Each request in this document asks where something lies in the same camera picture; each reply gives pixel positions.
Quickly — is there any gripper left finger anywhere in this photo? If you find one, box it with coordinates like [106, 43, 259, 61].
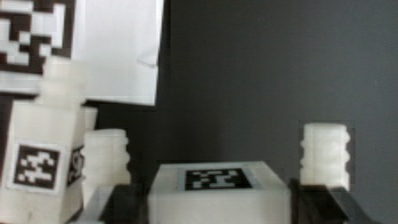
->
[76, 183, 149, 224]

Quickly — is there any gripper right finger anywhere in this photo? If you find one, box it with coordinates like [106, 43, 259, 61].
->
[291, 182, 380, 224]

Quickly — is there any white chair seat block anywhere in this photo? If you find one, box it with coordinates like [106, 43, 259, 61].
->
[83, 123, 349, 224]

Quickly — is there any white flat tagged base plate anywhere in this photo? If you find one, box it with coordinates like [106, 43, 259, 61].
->
[0, 0, 163, 106]

